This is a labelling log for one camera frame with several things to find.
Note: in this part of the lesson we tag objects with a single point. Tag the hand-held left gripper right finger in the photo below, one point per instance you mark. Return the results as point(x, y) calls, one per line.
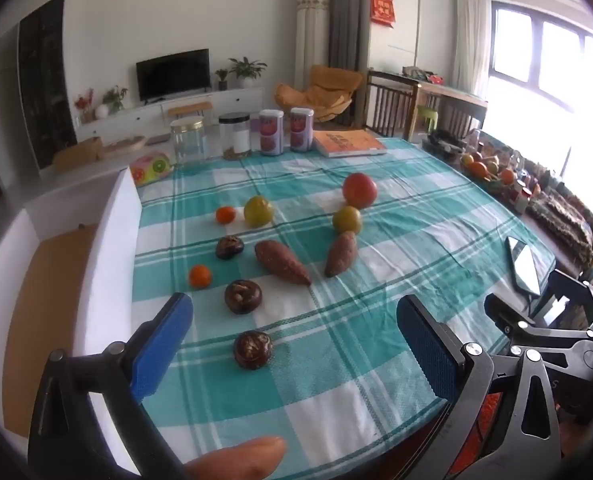
point(429, 352)

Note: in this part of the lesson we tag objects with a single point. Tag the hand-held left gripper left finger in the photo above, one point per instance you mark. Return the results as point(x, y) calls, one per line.
point(160, 347)

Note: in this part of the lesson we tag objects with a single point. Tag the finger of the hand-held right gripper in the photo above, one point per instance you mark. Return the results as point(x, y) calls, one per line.
point(503, 312)

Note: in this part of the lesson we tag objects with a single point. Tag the dark brown water chestnut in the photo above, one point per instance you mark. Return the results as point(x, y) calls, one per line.
point(229, 247)
point(253, 350)
point(243, 296)

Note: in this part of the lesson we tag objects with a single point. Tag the short sweet potato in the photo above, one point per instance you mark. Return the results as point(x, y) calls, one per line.
point(341, 254)

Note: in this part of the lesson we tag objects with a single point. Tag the long sweet potato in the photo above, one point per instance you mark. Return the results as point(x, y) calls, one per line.
point(282, 262)

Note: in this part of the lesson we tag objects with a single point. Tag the black smartphone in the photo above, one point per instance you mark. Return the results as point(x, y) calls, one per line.
point(523, 265)

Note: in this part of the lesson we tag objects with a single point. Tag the small tangerine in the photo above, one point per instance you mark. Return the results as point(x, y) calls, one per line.
point(200, 276)
point(225, 215)

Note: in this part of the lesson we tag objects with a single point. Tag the patterned blanket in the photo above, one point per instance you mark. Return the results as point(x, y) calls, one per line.
point(566, 220)

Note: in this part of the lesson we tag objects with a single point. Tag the green white checked tablecloth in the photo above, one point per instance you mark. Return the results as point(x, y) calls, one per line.
point(401, 240)

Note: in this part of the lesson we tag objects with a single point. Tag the bowl of oranges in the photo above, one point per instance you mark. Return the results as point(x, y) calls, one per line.
point(486, 167)

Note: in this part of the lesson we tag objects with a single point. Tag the fruit print tissue pack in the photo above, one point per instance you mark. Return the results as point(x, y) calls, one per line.
point(150, 169)

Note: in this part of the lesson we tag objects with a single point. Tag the glass jar with gold lid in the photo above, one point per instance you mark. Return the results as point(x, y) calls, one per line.
point(189, 142)

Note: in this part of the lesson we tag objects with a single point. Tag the green plastic stool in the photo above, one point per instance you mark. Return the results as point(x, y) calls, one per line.
point(427, 117)

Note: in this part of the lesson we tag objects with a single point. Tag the wooden desk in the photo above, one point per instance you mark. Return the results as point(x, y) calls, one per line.
point(456, 95)

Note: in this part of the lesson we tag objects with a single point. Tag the orange book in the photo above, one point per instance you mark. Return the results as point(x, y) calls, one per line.
point(349, 142)

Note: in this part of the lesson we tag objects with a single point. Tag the clear jar with black lid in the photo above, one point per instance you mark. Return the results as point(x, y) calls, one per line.
point(235, 135)

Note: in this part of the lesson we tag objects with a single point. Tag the white television cabinet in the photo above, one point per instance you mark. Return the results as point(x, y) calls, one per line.
point(126, 120)

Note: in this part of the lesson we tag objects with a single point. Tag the dark wooden chair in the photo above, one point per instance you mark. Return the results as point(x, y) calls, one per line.
point(389, 105)

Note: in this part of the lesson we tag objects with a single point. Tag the small wooden stool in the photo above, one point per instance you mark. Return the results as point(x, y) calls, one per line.
point(190, 108)

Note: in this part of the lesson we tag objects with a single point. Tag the pink printed can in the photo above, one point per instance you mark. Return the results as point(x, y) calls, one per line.
point(302, 130)
point(271, 132)

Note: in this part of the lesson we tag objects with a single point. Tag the plant in white vase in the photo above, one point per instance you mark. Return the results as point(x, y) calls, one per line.
point(112, 100)

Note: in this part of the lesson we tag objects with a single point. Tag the red flowers in vase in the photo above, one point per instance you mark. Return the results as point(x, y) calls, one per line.
point(84, 105)

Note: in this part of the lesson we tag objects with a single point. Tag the window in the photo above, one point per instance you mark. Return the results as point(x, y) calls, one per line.
point(551, 55)

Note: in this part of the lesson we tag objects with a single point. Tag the flat screen television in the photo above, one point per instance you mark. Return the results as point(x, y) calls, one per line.
point(173, 74)

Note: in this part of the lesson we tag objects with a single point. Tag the small potted plant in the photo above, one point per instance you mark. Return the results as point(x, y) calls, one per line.
point(221, 79)

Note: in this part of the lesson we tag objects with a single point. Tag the white curtain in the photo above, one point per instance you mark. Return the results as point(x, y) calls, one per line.
point(471, 35)

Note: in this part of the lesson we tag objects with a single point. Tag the orange lounge chair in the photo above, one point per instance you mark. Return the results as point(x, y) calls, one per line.
point(326, 90)

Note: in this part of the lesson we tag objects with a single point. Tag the green potted plant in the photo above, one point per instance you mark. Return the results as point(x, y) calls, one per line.
point(246, 69)

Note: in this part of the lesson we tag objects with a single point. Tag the standing air conditioner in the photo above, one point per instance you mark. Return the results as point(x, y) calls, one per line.
point(312, 35)

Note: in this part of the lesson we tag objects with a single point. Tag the dark grey curtain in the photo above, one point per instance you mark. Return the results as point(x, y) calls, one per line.
point(344, 10)

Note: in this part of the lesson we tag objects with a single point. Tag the black wall panel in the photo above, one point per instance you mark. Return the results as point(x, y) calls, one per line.
point(44, 85)

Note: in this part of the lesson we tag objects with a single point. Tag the red wall calendar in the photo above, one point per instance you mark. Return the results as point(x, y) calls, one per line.
point(382, 9)

